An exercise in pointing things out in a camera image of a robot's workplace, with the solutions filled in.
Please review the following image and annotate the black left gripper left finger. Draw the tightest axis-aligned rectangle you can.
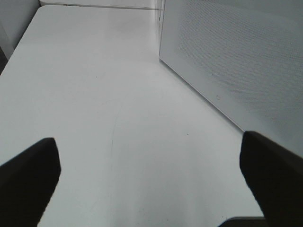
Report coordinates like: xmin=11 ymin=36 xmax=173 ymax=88
xmin=0 ymin=138 xmax=61 ymax=227

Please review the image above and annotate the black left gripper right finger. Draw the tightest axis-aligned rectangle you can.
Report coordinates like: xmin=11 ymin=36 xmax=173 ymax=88
xmin=239 ymin=131 xmax=303 ymax=227

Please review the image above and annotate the white microwave door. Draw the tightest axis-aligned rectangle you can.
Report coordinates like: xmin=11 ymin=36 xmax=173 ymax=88
xmin=160 ymin=0 xmax=303 ymax=156

